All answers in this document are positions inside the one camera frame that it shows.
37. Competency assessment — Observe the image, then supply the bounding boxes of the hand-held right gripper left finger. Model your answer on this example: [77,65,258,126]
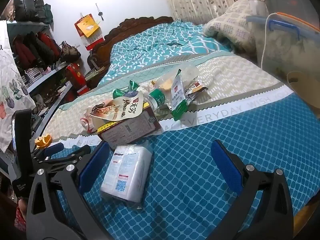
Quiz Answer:
[26,141,110,240]

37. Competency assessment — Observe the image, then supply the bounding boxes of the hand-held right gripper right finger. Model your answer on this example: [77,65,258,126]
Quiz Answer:
[210,140,294,240]

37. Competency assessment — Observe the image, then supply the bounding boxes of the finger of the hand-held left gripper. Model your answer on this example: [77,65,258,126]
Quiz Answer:
[31,147,90,173]
[31,142,65,159]

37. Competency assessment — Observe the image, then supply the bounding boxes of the white tissue packet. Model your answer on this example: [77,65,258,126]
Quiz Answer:
[100,144,154,204]

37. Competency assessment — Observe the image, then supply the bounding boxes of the brown yellow spice box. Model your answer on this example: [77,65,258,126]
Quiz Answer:
[97,107,162,150]

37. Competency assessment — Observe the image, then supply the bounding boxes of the clear plastic bottle green label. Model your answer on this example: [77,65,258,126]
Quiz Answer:
[144,87,170,110]

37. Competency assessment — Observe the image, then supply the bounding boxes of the orange peel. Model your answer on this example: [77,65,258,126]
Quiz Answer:
[34,134,53,148]
[156,78,174,90]

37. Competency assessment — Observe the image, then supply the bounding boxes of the beige trash basket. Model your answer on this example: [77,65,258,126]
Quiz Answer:
[286,71,320,119]

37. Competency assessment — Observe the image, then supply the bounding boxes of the person's left hand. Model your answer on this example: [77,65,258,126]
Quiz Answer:
[17,199,28,217]

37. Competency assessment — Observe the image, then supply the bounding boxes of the teal beige patterned bedspread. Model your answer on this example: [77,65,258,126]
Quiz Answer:
[30,55,318,240]

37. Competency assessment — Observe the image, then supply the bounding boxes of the red white crushed can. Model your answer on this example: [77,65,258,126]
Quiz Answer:
[80,114,100,133]

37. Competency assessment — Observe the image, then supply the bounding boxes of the beige snack pouch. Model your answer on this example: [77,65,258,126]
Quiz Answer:
[89,91,145,120]

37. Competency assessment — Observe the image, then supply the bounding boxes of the white floral cloth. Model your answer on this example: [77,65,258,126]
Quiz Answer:
[0,20,37,153]

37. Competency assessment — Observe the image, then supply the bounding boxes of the metal shelf rack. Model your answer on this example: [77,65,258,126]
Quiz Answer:
[6,20,75,140]

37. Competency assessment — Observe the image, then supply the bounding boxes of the red gift box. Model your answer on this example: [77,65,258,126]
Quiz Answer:
[65,63,89,97]

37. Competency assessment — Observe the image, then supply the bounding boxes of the brown snack wrapper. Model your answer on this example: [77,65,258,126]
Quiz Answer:
[184,80,208,100]

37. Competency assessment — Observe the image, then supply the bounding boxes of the green white snack packet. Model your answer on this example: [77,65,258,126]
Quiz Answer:
[169,69,189,121]

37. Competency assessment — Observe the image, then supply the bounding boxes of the green crushed can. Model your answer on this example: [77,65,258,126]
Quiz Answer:
[112,79,140,99]

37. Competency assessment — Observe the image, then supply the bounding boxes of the brown handbag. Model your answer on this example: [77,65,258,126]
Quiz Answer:
[59,41,82,64]

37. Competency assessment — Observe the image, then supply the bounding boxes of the clear plastic bag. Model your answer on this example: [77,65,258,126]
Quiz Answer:
[175,64,200,85]

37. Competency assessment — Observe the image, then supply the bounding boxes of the hanging dark red clothes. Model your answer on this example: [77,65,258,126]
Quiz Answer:
[11,31,62,69]

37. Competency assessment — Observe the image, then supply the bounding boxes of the carved wooden headboard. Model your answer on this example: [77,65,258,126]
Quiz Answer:
[87,16,174,88]

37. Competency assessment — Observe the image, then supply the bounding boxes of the teal white patterned duvet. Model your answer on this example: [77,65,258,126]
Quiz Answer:
[96,21,234,90]

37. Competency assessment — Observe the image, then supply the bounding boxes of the dark green bag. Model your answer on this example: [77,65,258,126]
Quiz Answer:
[35,0,54,24]

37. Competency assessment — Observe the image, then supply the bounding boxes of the grey patterned pillow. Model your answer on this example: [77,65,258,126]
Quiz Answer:
[202,0,265,55]

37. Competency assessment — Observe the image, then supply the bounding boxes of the black bags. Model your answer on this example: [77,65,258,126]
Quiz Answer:
[12,0,37,22]

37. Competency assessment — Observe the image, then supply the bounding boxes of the red yellow wall calendar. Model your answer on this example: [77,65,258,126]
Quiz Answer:
[74,14,104,50]

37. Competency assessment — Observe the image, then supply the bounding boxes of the white cable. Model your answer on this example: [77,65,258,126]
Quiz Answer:
[260,11,278,69]

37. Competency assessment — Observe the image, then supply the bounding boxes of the hanging wall ornament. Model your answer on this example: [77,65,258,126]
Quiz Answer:
[95,3,104,22]

